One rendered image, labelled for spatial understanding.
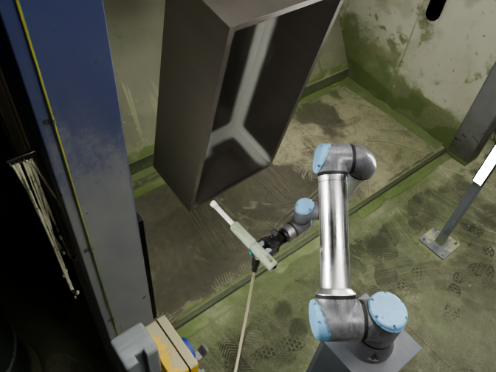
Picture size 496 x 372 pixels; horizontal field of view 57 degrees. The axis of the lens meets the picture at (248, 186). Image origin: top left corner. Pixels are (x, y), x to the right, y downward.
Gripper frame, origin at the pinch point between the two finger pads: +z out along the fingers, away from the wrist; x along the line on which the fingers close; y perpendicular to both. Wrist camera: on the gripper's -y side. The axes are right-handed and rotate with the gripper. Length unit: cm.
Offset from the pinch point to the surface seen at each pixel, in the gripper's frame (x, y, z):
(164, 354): -48, -108, 79
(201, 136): 36, -55, 6
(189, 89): 45, -74, 6
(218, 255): 32, 48, -5
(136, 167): 119, 44, -2
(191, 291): 22, 47, 23
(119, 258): -2, -68, 67
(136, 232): -2, -76, 60
